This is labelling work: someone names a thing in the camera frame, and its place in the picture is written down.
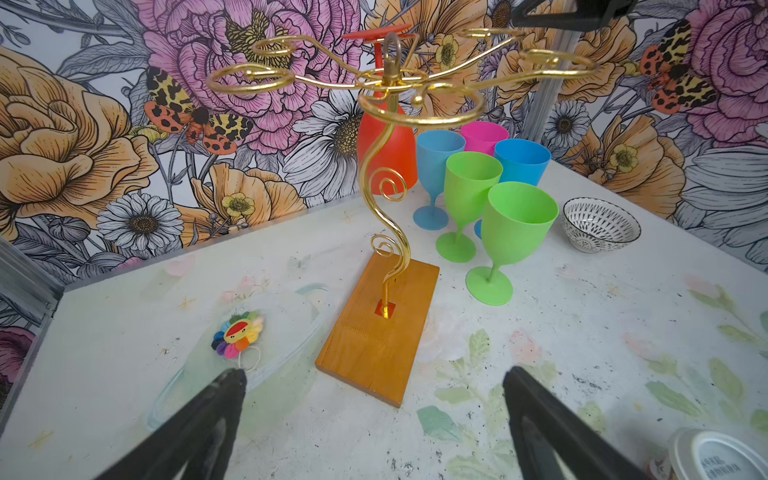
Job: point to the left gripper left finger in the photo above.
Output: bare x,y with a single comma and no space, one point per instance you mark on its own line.
196,442

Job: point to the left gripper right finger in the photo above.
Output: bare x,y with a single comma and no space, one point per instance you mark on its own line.
548,436

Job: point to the green wine glass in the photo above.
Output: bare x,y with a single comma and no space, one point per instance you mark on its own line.
468,179
518,218

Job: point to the cyan wine glass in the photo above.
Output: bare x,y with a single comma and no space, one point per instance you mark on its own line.
522,160

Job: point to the magenta wine glass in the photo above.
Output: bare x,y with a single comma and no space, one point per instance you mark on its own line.
482,136

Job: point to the light blue wine glass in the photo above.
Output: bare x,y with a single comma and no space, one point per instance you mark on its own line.
433,150

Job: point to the red wine glass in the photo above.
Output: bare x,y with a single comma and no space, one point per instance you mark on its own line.
397,161

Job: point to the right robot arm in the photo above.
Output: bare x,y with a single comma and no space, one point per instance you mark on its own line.
588,15

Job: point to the orange wooden rack base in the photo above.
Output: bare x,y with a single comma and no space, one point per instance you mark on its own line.
373,344

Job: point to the clear dish with candies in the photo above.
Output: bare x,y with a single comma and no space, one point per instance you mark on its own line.
279,367

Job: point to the white round jar lid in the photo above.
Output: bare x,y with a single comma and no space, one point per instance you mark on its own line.
708,455

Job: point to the white mesh sink strainer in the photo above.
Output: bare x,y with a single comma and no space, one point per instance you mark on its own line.
594,225

